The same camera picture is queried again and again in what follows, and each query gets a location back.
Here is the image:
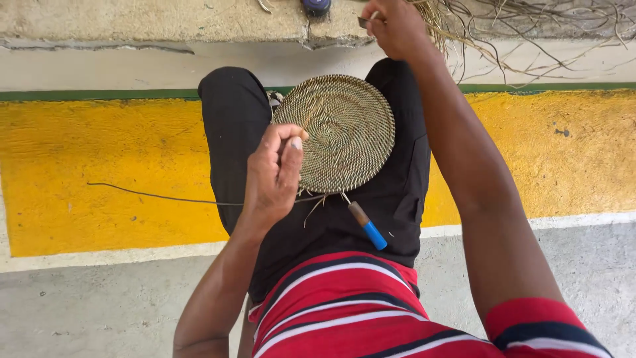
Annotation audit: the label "long dark fibre strand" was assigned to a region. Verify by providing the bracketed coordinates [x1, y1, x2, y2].
[87, 182, 329, 207]

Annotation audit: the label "awl with blue handle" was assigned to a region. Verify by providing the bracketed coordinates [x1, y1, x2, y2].
[346, 200, 389, 251]

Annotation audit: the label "round woven grass disc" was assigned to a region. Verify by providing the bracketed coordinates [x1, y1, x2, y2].
[271, 74, 396, 195]

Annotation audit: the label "small metal blade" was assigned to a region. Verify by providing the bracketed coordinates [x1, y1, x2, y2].
[357, 11, 382, 30]

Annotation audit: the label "person's red striped shirt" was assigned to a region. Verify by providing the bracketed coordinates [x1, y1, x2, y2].
[247, 251, 615, 358]

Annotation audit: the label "dark blue round object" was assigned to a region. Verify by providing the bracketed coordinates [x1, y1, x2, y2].
[300, 0, 333, 18]

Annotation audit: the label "heap of dried grass fibres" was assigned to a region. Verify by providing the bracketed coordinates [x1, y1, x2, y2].
[406, 0, 636, 89]

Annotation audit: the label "person's black trousers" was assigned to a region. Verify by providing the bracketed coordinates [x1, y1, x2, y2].
[197, 58, 432, 305]

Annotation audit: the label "person's left hand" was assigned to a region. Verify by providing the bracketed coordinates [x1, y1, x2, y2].
[238, 124, 310, 232]

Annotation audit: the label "person's right hand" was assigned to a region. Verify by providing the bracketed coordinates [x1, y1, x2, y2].
[360, 0, 439, 62]

